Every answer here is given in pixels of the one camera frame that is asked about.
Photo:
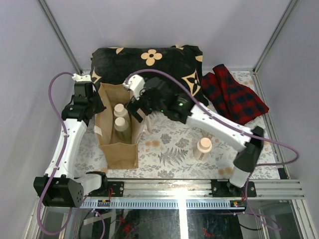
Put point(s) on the red black plaid cloth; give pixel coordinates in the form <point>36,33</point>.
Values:
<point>231,99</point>

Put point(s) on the beige bottle wooden cap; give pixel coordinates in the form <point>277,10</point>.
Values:
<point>121,111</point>

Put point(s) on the aluminium mounting rail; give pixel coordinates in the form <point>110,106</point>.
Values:
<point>282,189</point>

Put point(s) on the black floral blanket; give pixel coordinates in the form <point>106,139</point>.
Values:
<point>112,65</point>

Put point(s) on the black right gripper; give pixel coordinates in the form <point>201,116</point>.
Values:
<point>133,105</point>

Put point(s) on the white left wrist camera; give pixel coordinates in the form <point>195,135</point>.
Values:
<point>81,78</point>

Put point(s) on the brown jute canvas bag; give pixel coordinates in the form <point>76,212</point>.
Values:
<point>119,154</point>

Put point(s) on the floral patterned table mat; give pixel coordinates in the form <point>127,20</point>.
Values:
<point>166,152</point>

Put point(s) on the green bottle wooden cap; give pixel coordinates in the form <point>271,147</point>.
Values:
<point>123,130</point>

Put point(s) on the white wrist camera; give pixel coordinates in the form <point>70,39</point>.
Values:
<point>135,84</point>
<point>81,78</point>

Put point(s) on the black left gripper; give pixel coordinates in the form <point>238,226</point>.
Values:
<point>101,107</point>

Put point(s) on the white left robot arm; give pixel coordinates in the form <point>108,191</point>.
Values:
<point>59,187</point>

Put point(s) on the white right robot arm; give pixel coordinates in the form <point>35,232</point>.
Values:
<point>187,110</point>

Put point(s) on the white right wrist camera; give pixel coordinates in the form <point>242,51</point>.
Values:
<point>135,84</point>

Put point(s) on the cream bottle wooden cap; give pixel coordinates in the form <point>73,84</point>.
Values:
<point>202,149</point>

